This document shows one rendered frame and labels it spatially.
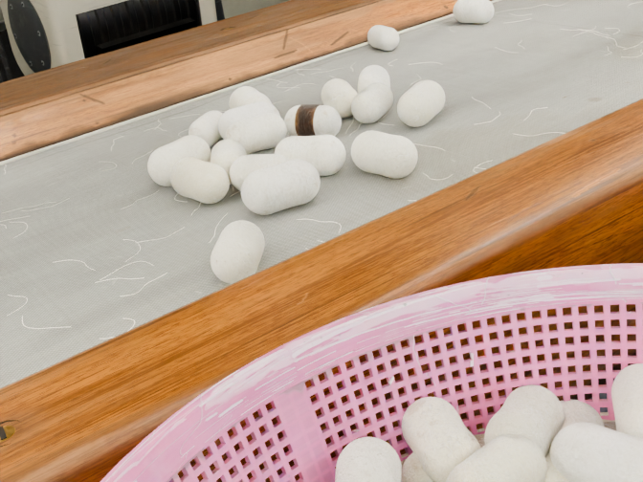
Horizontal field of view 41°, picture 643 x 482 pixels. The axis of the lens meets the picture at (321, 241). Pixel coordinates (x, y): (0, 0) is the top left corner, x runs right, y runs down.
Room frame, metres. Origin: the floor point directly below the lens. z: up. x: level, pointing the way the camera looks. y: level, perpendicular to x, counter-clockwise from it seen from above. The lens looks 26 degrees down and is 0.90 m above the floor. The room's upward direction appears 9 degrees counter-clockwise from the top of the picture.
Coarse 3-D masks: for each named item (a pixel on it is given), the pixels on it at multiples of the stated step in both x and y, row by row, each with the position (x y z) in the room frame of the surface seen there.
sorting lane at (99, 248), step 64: (512, 0) 0.75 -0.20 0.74; (576, 0) 0.71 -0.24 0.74; (640, 0) 0.67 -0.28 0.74; (320, 64) 0.64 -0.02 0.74; (384, 64) 0.61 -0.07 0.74; (448, 64) 0.58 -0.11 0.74; (512, 64) 0.56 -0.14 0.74; (576, 64) 0.53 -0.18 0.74; (640, 64) 0.51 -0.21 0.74; (128, 128) 0.56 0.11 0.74; (384, 128) 0.47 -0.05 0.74; (448, 128) 0.46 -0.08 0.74; (512, 128) 0.44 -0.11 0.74; (0, 192) 0.47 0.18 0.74; (64, 192) 0.46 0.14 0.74; (128, 192) 0.44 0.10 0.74; (320, 192) 0.39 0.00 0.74; (384, 192) 0.38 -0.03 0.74; (0, 256) 0.38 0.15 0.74; (64, 256) 0.37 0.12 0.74; (128, 256) 0.36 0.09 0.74; (192, 256) 0.35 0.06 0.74; (0, 320) 0.32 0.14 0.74; (64, 320) 0.31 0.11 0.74; (128, 320) 0.30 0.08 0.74; (0, 384) 0.27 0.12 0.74
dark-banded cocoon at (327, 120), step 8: (288, 112) 0.48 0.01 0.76; (296, 112) 0.47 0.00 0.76; (320, 112) 0.47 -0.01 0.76; (328, 112) 0.47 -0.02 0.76; (336, 112) 0.47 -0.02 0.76; (288, 120) 0.47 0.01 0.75; (320, 120) 0.46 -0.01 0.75; (328, 120) 0.46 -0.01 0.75; (336, 120) 0.47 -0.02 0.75; (288, 128) 0.47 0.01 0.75; (320, 128) 0.46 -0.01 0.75; (328, 128) 0.46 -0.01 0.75; (336, 128) 0.46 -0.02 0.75
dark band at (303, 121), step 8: (304, 104) 0.48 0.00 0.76; (312, 104) 0.48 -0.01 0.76; (320, 104) 0.47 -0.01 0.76; (304, 112) 0.47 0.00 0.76; (312, 112) 0.47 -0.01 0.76; (296, 120) 0.47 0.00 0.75; (304, 120) 0.47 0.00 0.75; (312, 120) 0.47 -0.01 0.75; (296, 128) 0.47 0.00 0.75; (304, 128) 0.47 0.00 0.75; (312, 128) 0.46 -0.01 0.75
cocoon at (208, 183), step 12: (180, 168) 0.41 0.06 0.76; (192, 168) 0.41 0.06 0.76; (204, 168) 0.40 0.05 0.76; (216, 168) 0.40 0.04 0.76; (180, 180) 0.41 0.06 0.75; (192, 180) 0.40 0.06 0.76; (204, 180) 0.40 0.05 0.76; (216, 180) 0.40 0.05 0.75; (228, 180) 0.40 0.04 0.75; (180, 192) 0.41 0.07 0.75; (192, 192) 0.40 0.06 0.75; (204, 192) 0.39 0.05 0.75; (216, 192) 0.40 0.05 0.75
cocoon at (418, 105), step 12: (420, 84) 0.48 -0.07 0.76; (432, 84) 0.48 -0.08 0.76; (408, 96) 0.46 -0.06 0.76; (420, 96) 0.46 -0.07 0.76; (432, 96) 0.47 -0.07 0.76; (444, 96) 0.48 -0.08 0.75; (408, 108) 0.46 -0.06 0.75; (420, 108) 0.46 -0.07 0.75; (432, 108) 0.46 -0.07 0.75; (408, 120) 0.46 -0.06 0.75; (420, 120) 0.46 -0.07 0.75
